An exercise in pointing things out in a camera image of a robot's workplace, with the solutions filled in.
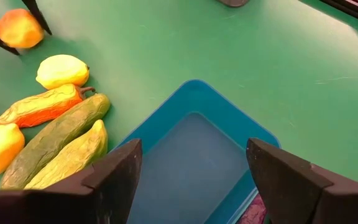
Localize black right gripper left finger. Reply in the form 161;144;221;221
0;138;143;224

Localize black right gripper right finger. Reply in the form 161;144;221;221
246;138;358;224

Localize yellow-green cucumber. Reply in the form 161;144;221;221
23;119;109;190

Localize dark green cucumber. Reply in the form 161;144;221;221
0;93;111;190

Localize orange yellow pepper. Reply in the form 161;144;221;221
0;83;96;129

